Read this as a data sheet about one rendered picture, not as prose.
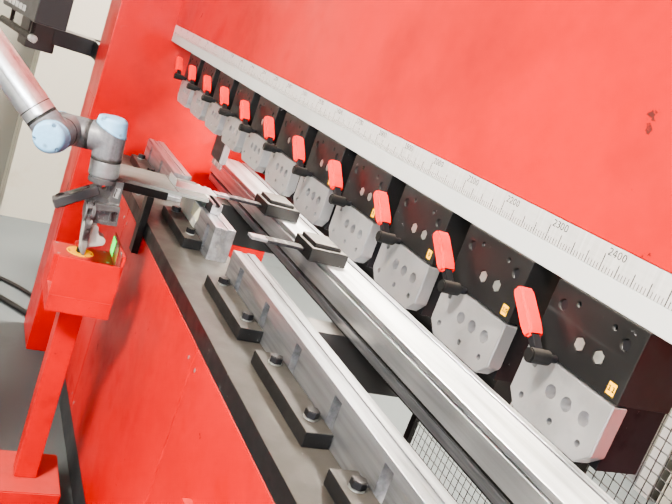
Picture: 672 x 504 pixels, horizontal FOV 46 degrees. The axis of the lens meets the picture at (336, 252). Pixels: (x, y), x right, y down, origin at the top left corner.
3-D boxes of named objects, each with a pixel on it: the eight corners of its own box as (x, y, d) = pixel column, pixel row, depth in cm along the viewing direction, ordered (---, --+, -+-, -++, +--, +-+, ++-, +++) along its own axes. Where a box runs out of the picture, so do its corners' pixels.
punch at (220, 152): (208, 161, 232) (218, 131, 230) (214, 163, 233) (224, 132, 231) (216, 170, 224) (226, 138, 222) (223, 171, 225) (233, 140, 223)
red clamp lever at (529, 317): (518, 281, 92) (535, 358, 87) (544, 288, 94) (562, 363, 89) (508, 288, 93) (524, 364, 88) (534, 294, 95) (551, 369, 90)
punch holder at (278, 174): (262, 178, 181) (285, 110, 178) (295, 187, 185) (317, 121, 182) (283, 197, 169) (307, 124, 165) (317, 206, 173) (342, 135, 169)
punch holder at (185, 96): (176, 99, 267) (190, 52, 263) (199, 106, 271) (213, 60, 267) (185, 108, 254) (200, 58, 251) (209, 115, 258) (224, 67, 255)
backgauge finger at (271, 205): (207, 192, 237) (212, 176, 236) (284, 211, 249) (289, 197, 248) (217, 204, 227) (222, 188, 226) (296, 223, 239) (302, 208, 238)
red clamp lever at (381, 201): (375, 186, 126) (381, 238, 121) (396, 192, 128) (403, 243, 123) (369, 192, 127) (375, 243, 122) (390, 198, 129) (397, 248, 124)
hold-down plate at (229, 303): (203, 285, 190) (207, 273, 190) (224, 289, 193) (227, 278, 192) (236, 340, 165) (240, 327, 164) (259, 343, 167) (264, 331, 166)
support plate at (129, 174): (107, 163, 225) (108, 160, 225) (194, 185, 238) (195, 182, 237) (116, 180, 210) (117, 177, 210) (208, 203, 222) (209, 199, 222)
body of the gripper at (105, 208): (116, 229, 198) (125, 184, 195) (81, 224, 194) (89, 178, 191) (112, 220, 205) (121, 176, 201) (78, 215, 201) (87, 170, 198)
